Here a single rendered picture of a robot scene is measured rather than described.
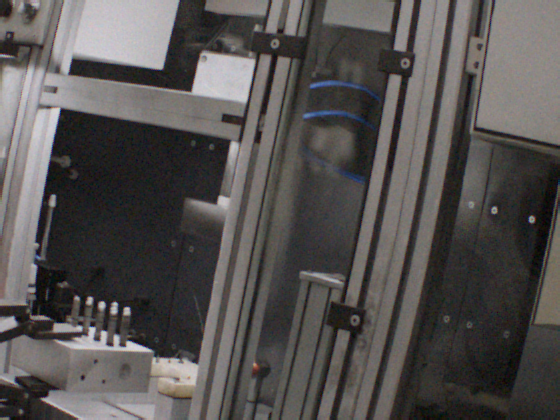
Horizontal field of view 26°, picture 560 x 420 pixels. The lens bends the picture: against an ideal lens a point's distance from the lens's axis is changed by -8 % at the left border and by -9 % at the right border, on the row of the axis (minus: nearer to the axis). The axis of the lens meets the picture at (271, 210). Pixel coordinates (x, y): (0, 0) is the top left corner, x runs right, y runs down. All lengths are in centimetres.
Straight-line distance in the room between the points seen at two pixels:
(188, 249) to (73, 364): 81
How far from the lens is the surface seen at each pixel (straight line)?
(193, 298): 204
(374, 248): 133
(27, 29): 174
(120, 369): 135
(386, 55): 134
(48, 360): 130
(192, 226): 171
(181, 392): 164
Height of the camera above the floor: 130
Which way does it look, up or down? 3 degrees down
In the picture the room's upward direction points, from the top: 11 degrees clockwise
